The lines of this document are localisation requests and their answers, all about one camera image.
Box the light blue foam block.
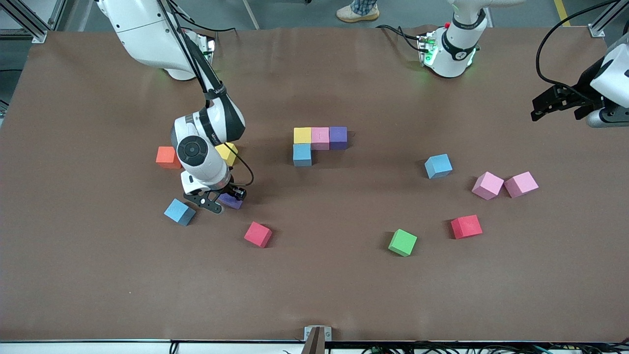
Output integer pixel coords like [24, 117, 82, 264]
[293, 144, 313, 167]
[424, 153, 454, 179]
[164, 199, 197, 227]

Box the white table edge rail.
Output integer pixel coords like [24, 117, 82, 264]
[0, 340, 629, 354]

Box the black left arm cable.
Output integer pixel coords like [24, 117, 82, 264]
[536, 0, 629, 94]

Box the brown table mat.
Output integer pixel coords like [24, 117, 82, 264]
[0, 26, 629, 343]

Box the orange foam block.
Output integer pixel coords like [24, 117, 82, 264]
[156, 146, 181, 169]

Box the red foam block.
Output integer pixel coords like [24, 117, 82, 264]
[451, 214, 483, 240]
[244, 221, 273, 249]

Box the beige shoe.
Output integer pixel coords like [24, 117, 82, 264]
[336, 4, 380, 23]

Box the metal edge bracket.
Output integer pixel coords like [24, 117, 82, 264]
[304, 325, 333, 354]

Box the black right base cable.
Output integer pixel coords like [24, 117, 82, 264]
[172, 0, 236, 34]

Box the black base cable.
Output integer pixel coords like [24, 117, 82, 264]
[172, 0, 236, 34]
[376, 24, 426, 52]

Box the black left base cable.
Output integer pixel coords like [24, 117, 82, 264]
[376, 24, 426, 52]

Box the pink foam block with mark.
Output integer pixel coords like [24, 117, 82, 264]
[311, 127, 330, 151]

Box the green foam block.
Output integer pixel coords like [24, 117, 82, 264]
[388, 229, 418, 258]

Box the aluminium frame post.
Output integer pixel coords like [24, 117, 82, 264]
[588, 0, 629, 38]
[0, 0, 67, 44]

